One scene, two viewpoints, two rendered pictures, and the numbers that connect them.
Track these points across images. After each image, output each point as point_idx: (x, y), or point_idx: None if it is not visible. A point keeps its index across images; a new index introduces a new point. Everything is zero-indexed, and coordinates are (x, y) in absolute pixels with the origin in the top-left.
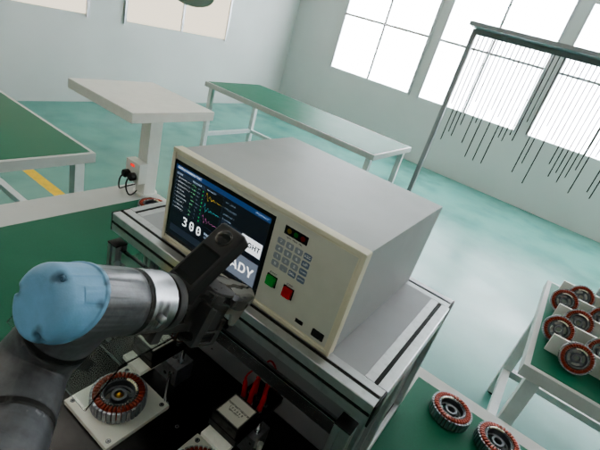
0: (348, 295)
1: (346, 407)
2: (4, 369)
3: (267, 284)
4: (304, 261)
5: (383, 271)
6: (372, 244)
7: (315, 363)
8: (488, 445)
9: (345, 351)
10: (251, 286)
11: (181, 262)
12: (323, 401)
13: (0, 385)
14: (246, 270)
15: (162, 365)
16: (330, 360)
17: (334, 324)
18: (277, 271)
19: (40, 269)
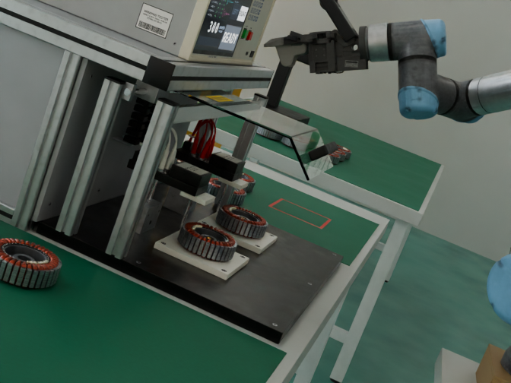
0: (271, 11)
1: (265, 84)
2: (442, 77)
3: (245, 37)
4: (261, 2)
5: None
6: None
7: (261, 70)
8: None
9: None
10: (233, 49)
11: (347, 22)
12: (171, 134)
13: (447, 78)
14: (235, 37)
15: (149, 218)
16: (252, 65)
17: (259, 38)
18: (248, 23)
19: (444, 23)
